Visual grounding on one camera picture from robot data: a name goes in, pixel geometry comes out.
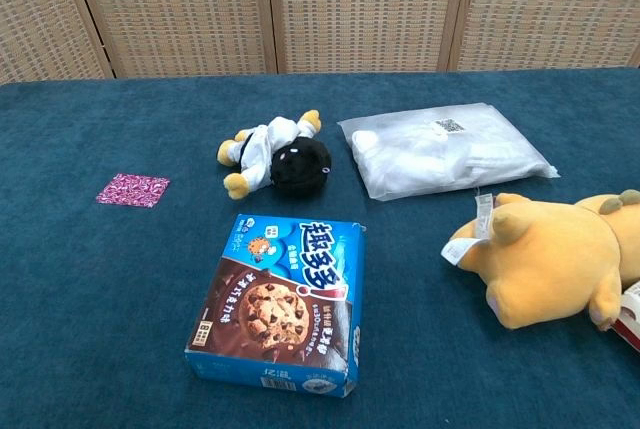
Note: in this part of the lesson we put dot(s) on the pink patterned square card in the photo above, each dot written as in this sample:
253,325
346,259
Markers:
133,190

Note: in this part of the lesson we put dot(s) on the black-headed white-robed plush doll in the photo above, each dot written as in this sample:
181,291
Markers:
295,169

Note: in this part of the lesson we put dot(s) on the white clothing in plastic bag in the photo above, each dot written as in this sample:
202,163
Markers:
440,159

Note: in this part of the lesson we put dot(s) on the blue chocolate cookie box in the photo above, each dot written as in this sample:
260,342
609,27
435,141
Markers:
275,309

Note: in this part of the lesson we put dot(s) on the woven wooden folding screen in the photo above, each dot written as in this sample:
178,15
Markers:
350,9

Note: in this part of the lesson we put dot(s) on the yellow plush animal toy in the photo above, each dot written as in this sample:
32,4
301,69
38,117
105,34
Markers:
545,269

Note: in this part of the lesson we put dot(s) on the red and white snack box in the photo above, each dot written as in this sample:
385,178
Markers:
631,324

